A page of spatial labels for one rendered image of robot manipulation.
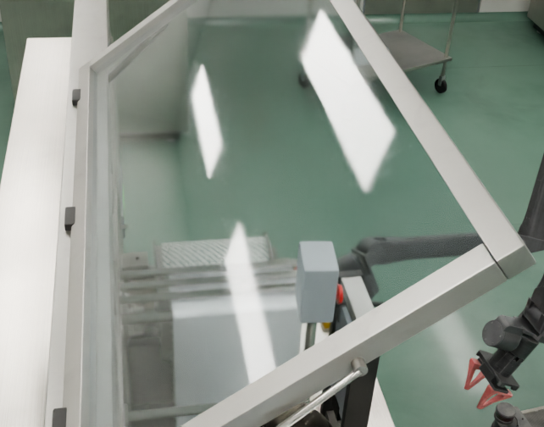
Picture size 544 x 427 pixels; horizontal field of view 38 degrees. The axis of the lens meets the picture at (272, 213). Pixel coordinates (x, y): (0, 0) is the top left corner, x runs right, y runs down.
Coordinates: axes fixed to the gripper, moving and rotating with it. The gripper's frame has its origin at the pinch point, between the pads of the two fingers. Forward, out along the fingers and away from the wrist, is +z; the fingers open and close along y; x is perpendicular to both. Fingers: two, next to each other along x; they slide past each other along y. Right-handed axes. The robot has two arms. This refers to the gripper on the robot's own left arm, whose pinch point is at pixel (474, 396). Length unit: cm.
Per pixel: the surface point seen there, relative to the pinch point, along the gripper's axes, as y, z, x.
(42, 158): -59, 9, -95
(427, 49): -345, -16, 187
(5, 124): -346, 143, -41
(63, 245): 3, -11, -104
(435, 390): -86, 65, 97
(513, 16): -443, -60, 313
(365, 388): 11.0, -3.6, -41.6
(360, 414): 11.0, 2.9, -38.0
